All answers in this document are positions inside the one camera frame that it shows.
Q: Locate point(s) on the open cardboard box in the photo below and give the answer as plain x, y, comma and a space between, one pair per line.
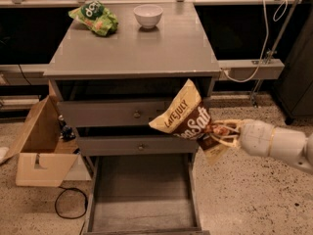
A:
44, 159

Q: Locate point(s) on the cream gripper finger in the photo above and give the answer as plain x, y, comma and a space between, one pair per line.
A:
231, 141
231, 124

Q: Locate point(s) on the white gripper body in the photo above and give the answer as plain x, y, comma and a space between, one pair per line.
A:
256, 137

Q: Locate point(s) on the slanted metal pole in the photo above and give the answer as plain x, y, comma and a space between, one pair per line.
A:
269, 55

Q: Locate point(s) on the grey top drawer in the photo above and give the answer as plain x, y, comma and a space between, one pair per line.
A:
107, 113

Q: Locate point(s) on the grey middle drawer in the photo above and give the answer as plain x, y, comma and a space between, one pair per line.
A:
135, 145

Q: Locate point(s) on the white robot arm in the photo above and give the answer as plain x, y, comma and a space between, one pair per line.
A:
289, 146

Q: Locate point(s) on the white ceramic bowl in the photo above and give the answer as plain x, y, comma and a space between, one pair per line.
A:
148, 15

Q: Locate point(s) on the grey open bottom drawer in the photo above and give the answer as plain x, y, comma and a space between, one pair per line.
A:
143, 195

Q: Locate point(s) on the dark grey side cabinet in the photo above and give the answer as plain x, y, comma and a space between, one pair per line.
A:
294, 89

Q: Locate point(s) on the green chip bag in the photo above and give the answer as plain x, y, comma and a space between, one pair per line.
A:
97, 17

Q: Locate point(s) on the grey drawer cabinet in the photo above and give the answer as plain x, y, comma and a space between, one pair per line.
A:
133, 63

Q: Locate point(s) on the brown sea salt chip bag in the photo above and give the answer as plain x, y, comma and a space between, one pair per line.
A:
187, 117

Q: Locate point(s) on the dark blue figurine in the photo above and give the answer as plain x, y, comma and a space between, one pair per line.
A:
66, 131

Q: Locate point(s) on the grey metal rail shelf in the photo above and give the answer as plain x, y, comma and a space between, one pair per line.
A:
250, 69

